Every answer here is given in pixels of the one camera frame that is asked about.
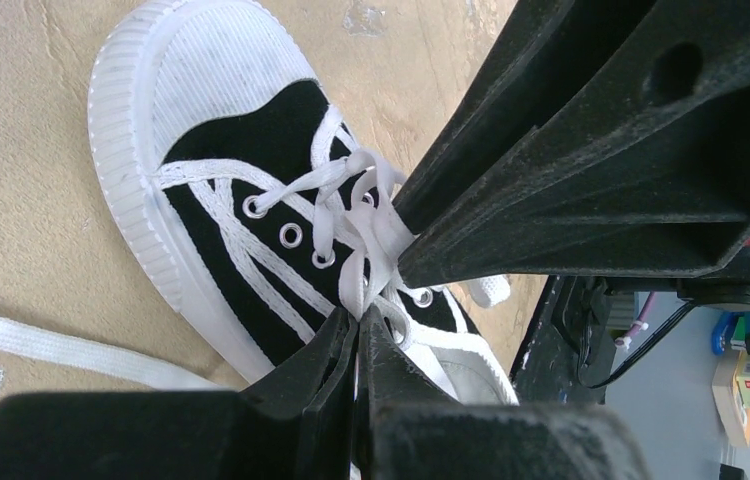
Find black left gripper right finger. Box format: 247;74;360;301
355;307;650;479

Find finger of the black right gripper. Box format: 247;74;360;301
394;0;654;234

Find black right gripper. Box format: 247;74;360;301
399;1;750;312

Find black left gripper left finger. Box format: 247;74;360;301
0;308;358;479

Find white shoelace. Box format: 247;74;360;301
0;150;515;403

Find black and white sneaker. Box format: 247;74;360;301
87;1;517;405

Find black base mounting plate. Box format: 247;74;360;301
510;276;615;404

